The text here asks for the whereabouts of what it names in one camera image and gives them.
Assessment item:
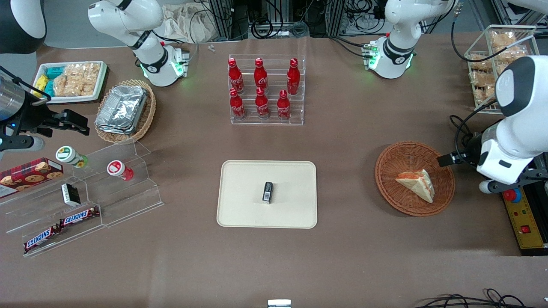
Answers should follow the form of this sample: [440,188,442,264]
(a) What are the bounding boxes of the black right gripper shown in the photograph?
[9,91,90,138]

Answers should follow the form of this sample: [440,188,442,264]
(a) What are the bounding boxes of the triangular sandwich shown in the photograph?
[395,169,435,204]

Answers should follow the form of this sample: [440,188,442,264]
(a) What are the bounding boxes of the white rectangular tray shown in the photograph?
[32,60,107,104]

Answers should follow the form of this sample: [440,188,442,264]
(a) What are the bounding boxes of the light wicker basket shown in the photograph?
[94,79,157,144]

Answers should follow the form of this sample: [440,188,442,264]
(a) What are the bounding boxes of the brown wicker basket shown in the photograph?
[375,141,456,217]

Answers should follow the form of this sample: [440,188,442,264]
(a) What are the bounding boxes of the beige plastic tray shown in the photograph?
[217,160,318,229]

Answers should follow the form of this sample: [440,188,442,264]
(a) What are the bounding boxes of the green cup with sunflower lid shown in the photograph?
[55,145,89,169]

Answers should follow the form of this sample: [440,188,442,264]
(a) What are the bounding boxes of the rice cracker pack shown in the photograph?
[64,62,101,96]
[53,74,80,97]

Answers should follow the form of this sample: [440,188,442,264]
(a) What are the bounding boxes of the yellow emergency stop box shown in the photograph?
[501,182,548,257]

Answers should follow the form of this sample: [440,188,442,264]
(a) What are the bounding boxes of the stack of foil trays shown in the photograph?
[95,85,149,136]

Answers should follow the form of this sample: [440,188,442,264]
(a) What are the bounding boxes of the red cup with white lid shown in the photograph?
[107,160,134,181]

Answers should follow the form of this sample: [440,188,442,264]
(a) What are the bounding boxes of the red cookie box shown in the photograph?
[0,157,64,198]

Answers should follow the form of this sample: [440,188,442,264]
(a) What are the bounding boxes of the black and white small box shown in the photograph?
[61,183,81,207]

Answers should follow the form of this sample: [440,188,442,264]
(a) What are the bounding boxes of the fried snack pack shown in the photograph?
[468,53,494,72]
[469,70,497,87]
[490,31,518,49]
[474,85,500,106]
[496,46,530,65]

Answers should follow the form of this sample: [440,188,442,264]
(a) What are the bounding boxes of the snickers bar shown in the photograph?
[23,224,61,254]
[59,206,100,228]

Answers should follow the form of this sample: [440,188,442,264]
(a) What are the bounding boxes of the clear acrylic stepped shelf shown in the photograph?
[0,139,165,258]

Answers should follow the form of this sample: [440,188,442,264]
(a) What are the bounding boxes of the beige cloth bag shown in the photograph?
[160,3,217,44]

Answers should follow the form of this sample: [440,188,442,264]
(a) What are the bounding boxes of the red cola bottle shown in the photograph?
[255,87,271,120]
[286,58,301,96]
[277,89,292,121]
[229,88,247,121]
[253,58,269,93]
[228,58,245,95]

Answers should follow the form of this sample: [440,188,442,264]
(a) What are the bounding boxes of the clear acrylic bottle rack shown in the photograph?
[228,54,306,126]

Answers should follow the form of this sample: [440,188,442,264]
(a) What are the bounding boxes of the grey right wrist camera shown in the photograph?
[0,134,46,153]

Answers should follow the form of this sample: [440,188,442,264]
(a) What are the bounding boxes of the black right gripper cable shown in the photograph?
[0,65,52,104]

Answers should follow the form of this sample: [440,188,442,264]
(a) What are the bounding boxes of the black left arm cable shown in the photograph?
[449,99,499,165]

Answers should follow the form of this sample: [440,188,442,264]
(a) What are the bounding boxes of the black table power cable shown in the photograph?
[449,114,469,131]

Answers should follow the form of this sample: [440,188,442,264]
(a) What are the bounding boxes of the black floor cables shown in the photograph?
[414,288,548,308]

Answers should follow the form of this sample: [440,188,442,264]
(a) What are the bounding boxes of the white wire basket rack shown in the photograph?
[464,24,538,115]

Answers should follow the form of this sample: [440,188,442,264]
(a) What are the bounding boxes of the black coiled cable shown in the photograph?
[250,16,275,40]

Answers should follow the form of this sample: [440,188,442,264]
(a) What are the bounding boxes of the black left base cables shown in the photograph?
[329,35,374,59]

